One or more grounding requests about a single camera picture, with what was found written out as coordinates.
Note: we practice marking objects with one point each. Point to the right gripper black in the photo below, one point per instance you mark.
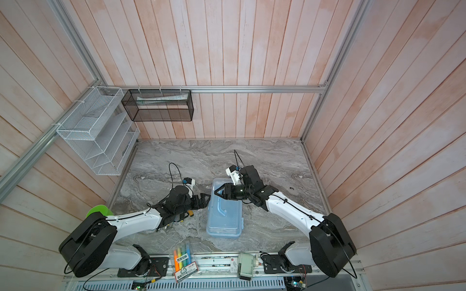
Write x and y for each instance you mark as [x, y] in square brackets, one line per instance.
[227, 190]

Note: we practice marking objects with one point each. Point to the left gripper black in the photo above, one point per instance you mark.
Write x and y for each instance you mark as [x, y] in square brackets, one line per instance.
[204, 204]

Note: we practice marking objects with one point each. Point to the blue plastic tool box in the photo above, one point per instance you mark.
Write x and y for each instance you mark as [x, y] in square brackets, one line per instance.
[224, 216]

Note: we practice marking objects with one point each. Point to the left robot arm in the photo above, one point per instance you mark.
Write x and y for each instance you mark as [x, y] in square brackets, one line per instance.
[93, 244]

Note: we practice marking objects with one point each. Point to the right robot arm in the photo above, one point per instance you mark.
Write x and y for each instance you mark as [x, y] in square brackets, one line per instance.
[330, 246]

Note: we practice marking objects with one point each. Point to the highlighter marker pack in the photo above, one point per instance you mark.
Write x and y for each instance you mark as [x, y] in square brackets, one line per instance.
[183, 262]

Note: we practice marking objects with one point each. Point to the white green electronic box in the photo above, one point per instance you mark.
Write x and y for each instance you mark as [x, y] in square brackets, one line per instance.
[246, 264]

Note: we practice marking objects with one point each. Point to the green plastic cup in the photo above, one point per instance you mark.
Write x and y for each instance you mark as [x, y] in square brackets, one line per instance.
[104, 210]

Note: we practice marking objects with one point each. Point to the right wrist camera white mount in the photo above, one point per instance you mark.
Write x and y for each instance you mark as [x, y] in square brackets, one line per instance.
[234, 174]

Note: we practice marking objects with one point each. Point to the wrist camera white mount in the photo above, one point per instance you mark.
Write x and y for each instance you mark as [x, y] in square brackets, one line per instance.
[189, 183]
[234, 174]

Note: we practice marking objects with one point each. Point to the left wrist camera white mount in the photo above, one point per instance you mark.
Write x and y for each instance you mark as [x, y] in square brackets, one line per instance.
[189, 183]

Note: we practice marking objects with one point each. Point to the aluminium front rail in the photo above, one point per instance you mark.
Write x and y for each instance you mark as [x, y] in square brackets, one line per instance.
[210, 265]

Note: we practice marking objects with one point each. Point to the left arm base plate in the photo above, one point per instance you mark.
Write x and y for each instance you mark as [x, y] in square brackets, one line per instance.
[157, 267]

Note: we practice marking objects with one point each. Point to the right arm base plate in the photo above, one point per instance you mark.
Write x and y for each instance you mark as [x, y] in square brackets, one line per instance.
[277, 264]

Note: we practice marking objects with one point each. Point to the black wire mesh basket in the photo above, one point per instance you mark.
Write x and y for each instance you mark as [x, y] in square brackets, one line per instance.
[144, 105]

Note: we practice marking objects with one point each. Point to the white wire mesh shelf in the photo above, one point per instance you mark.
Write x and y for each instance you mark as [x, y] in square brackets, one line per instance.
[101, 136]

